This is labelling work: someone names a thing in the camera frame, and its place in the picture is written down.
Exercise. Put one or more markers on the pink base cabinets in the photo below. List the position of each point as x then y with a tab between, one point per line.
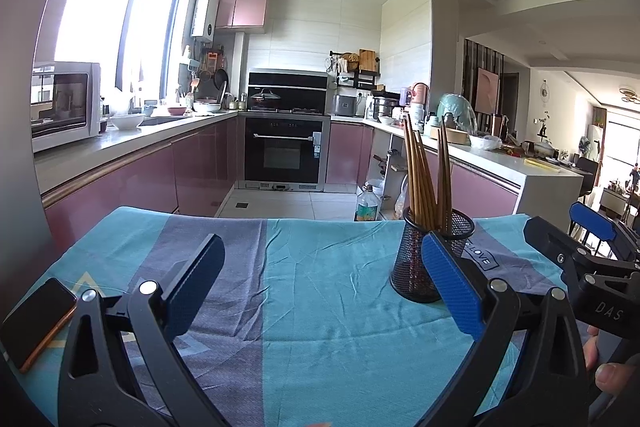
140	187
345	152
485	192

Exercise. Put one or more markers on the green dome cover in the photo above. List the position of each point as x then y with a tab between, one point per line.
457	111

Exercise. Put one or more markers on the pink wall cabinet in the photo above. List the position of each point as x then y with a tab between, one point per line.
240	6

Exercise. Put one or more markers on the black chair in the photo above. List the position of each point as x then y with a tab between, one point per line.
587	172

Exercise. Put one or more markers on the grey rice cooker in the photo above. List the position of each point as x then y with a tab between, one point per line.
346	105

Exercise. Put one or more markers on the steel steamer pot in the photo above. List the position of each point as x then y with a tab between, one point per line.
385	108

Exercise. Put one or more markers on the bamboo steamer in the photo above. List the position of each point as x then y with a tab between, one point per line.
457	137

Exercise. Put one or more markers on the pink wall picture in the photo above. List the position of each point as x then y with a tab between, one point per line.
486	91

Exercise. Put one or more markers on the white plastic bag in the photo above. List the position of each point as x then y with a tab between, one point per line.
485	143

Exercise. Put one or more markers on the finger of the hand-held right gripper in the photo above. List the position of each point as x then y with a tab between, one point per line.
552	243
592	221

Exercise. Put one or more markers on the smartphone with orange case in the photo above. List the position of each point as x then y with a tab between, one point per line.
35	322

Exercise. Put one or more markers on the pink kettle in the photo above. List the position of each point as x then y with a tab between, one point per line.
420	94

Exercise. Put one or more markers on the white microwave oven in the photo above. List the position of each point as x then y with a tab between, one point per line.
65	104

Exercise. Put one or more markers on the black mesh holder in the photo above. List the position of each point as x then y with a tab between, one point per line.
415	267

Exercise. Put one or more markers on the black wall rack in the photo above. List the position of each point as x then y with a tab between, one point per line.
361	77

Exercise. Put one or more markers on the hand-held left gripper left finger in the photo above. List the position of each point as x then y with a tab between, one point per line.
197	287

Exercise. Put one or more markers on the white bowl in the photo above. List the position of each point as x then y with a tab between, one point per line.
127	122

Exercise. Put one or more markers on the cooking oil bottle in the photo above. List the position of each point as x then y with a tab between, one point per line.
367	207

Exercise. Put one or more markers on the black frying pan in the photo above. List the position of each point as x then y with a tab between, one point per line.
221	79

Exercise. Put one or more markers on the yellow flat item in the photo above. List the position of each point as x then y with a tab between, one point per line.
541	165

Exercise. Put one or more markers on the white kitchen countertop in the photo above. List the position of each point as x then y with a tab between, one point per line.
500	162

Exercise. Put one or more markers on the bundle of wooden chopsticks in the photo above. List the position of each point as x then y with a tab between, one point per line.
422	187

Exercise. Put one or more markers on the wall clock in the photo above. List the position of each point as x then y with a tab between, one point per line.
544	92

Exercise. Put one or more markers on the kitchen window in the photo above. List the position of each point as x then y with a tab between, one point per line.
100	12

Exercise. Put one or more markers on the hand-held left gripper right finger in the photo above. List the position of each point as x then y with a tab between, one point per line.
450	282

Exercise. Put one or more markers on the person's right hand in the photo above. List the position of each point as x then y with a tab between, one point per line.
617	377

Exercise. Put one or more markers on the wooden cutting board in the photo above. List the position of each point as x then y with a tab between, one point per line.
367	60

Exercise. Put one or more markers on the teal grey printed tablecloth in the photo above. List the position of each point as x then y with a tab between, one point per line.
310	307

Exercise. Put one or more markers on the grey kitchen countertop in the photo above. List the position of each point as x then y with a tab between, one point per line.
125	144

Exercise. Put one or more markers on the black integrated stove oven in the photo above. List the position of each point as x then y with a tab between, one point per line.
285	147

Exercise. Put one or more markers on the white water heater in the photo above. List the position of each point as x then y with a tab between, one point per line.
205	13

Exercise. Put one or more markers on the pot with glass lid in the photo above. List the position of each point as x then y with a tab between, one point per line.
265	98

